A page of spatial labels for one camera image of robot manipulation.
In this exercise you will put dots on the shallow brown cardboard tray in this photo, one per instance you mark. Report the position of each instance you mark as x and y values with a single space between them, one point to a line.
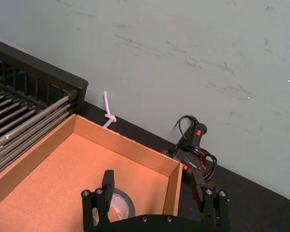
87 164

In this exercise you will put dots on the black rack with steel bars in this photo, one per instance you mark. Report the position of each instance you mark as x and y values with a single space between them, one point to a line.
26 96

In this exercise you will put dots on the roll of silver tape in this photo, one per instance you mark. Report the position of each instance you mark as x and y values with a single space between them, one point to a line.
125 205

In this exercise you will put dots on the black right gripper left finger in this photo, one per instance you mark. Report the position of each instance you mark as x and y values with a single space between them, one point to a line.
108 186

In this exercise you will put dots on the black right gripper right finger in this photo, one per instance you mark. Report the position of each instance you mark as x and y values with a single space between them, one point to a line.
203 193

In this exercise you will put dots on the black table cloth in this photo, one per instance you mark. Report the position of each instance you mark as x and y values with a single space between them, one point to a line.
244 193

